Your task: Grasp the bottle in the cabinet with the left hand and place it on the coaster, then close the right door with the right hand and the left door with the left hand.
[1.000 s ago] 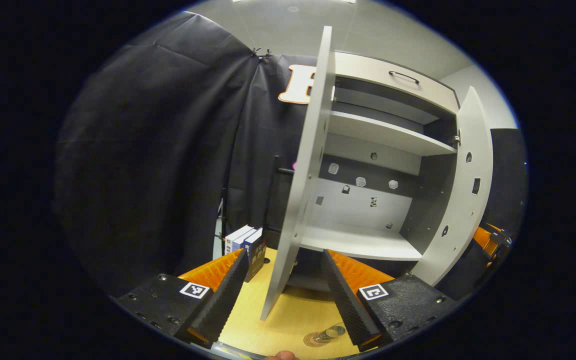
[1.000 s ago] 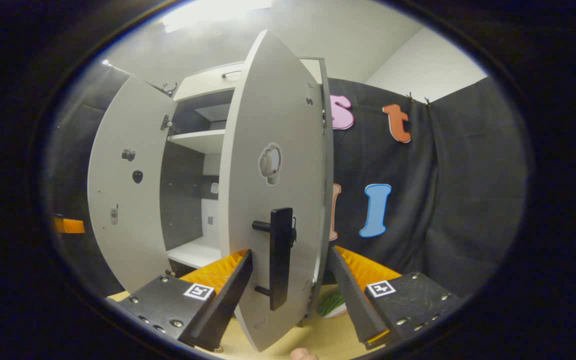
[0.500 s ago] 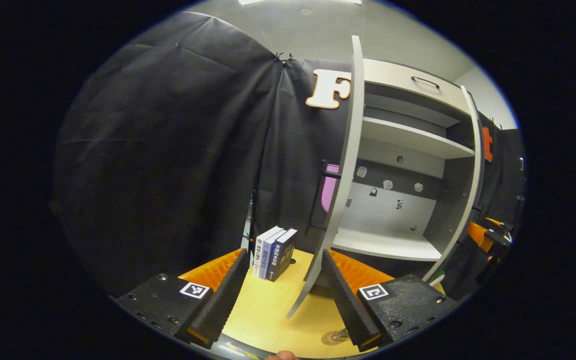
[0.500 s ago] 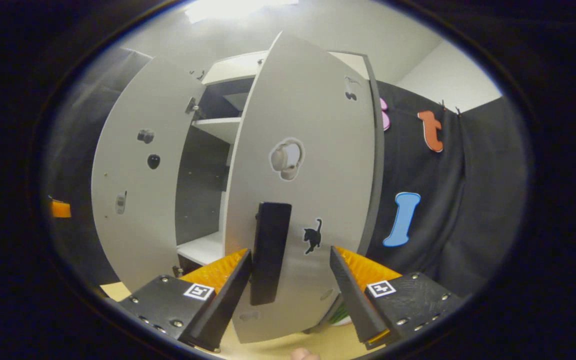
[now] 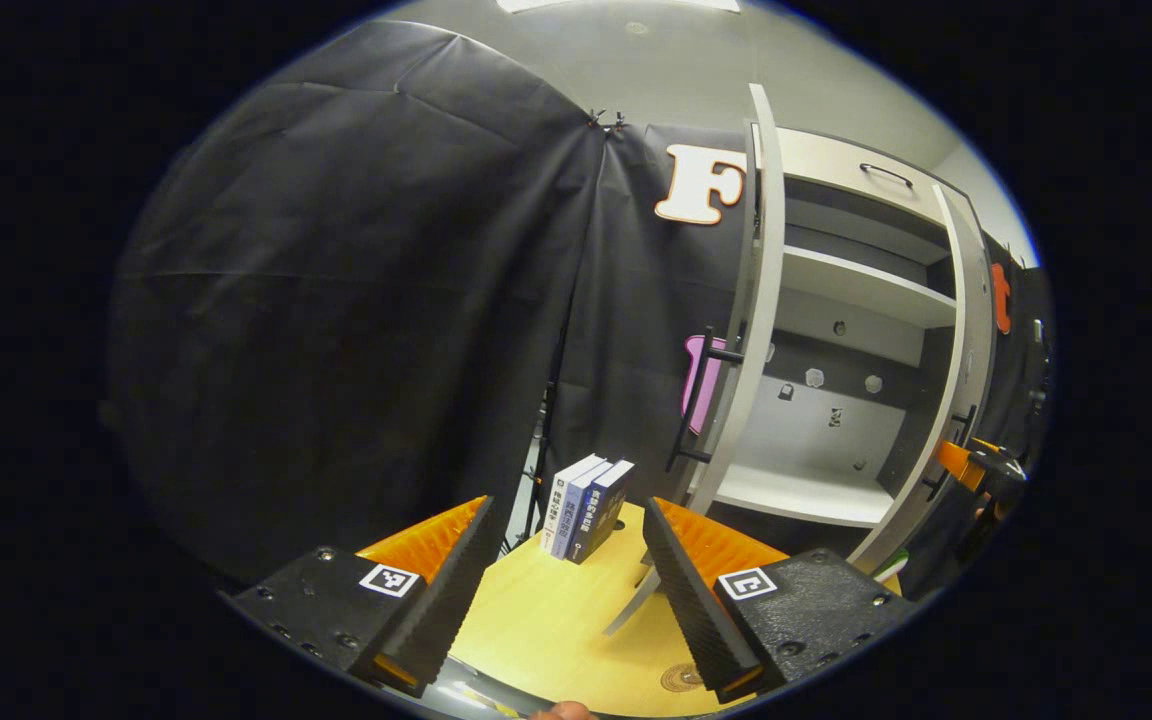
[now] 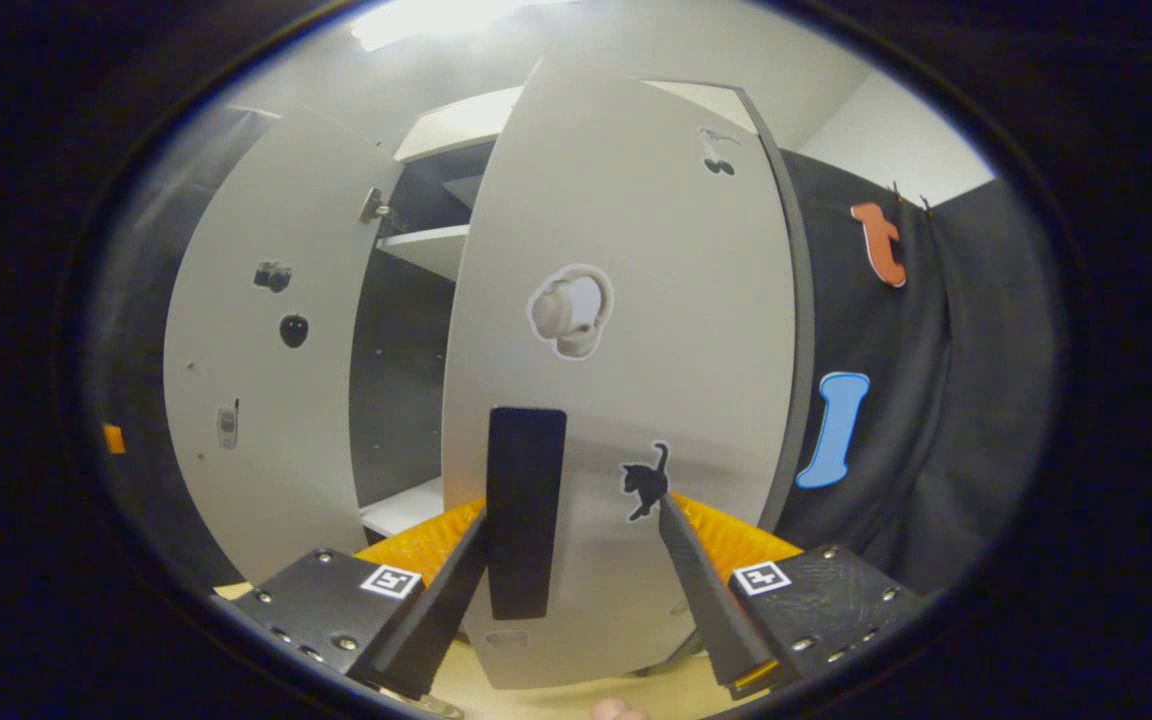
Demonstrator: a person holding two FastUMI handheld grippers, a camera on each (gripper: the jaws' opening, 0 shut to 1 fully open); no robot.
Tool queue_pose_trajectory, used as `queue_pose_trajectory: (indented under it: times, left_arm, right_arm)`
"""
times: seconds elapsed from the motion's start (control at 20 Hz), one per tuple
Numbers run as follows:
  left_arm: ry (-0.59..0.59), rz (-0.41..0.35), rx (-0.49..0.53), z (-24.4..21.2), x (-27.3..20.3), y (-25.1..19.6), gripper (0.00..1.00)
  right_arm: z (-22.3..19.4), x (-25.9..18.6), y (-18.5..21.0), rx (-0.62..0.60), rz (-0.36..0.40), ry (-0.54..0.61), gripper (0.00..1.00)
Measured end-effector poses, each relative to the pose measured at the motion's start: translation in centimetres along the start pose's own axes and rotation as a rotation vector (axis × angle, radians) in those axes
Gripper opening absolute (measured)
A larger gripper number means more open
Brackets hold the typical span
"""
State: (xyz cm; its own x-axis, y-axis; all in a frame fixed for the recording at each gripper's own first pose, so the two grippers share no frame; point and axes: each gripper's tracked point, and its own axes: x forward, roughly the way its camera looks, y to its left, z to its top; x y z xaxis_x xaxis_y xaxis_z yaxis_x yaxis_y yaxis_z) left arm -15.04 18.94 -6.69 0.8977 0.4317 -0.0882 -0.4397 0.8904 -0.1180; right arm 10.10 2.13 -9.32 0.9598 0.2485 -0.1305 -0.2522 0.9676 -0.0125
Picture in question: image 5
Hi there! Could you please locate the white cabinet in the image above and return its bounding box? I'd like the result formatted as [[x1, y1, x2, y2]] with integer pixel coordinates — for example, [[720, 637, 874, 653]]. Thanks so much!
[[711, 125, 987, 531]]

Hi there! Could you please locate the white cabinet drawer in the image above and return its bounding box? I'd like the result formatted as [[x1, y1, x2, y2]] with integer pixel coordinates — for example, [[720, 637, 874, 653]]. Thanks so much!
[[776, 125, 973, 247]]

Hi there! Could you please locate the black door handle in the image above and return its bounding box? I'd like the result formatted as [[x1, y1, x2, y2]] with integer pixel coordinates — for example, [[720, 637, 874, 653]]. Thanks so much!
[[665, 325, 745, 473], [921, 404, 978, 502]]

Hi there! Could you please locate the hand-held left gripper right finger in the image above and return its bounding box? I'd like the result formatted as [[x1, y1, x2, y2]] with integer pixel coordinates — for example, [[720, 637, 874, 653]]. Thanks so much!
[[641, 497, 915, 704]]

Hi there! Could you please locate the white book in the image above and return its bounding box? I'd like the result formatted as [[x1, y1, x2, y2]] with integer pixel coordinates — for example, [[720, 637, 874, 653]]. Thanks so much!
[[540, 453, 605, 557]]

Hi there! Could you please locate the black right door handle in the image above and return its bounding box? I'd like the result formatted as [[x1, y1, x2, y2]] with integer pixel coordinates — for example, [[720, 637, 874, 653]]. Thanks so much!
[[921, 404, 978, 502]]

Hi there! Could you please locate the white cabinet door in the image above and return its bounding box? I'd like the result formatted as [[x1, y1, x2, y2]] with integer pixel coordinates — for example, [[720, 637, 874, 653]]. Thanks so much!
[[841, 183, 997, 577], [604, 83, 787, 637]]

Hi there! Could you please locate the black tripod stand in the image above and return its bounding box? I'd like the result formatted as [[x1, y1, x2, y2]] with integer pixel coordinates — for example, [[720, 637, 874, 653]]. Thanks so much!
[[501, 385, 563, 557]]

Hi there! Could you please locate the black backdrop cloth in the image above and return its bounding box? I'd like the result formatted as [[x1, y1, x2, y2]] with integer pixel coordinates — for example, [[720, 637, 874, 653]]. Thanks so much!
[[106, 20, 767, 587], [976, 230, 1053, 471]]

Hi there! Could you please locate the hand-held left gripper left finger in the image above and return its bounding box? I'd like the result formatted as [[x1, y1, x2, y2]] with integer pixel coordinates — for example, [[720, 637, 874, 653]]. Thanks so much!
[[221, 495, 497, 699]]

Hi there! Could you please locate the black drawer handle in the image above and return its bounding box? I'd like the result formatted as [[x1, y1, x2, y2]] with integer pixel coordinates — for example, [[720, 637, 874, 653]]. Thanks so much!
[[857, 161, 916, 190]]

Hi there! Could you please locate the black left door handle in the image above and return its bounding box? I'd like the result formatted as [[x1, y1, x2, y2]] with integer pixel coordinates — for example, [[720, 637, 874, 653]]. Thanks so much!
[[665, 325, 745, 473]]

